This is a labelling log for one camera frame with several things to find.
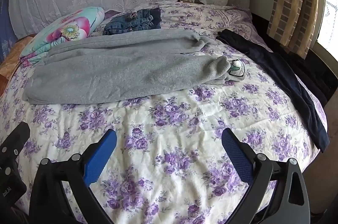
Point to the dark navy pants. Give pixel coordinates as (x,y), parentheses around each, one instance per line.
(285,76)

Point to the folded blue jeans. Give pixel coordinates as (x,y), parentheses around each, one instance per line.
(134,21)

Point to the blue patterned pillow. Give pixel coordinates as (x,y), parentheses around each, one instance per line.
(6,25)

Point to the grey fleece pants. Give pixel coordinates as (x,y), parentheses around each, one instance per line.
(118,73)

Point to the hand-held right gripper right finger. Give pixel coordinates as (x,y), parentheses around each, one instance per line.
(237,158)

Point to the purple floral bedspread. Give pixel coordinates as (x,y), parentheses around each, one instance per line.
(169,134)

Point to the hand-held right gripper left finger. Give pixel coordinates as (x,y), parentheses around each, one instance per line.
(101,155)

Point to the folded floral blanket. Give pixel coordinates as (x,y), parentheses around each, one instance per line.
(66,31)

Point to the orange brown blanket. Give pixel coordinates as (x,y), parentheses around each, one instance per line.
(12,60)

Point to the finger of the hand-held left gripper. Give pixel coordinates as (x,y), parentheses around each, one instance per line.
(16,138)

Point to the beige checked curtain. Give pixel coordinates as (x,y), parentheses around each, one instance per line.
(293,2)

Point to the window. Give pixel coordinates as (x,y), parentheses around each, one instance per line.
(330,17)

